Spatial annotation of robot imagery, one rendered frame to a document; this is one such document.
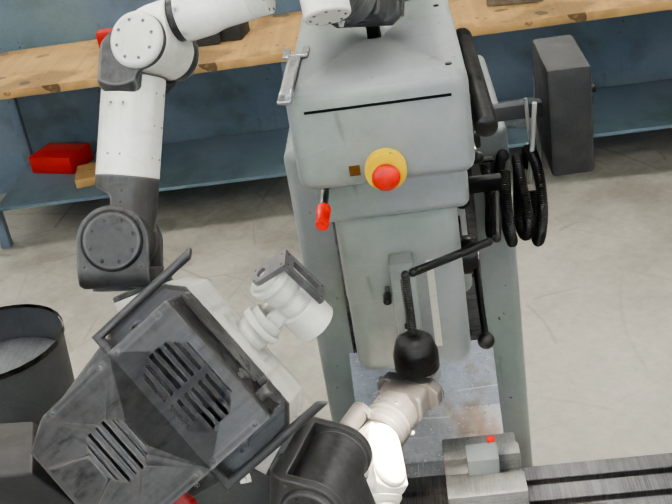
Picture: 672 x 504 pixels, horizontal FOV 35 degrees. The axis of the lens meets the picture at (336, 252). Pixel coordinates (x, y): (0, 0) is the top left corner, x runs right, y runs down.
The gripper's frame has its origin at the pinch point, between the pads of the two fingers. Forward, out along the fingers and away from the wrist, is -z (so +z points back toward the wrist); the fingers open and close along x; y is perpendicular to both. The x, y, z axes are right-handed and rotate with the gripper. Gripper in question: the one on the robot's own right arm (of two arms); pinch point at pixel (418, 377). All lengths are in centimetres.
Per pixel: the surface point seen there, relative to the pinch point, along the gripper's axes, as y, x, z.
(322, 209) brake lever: -47, -1, 26
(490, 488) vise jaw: 21.9, -12.8, 1.5
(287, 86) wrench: -66, 2, 26
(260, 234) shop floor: 121, 209, -257
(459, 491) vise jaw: 21.9, -7.5, 4.0
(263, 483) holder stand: 18.7, 27.9, 16.5
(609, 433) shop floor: 122, 3, -146
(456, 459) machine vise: 22.0, -3.6, -4.8
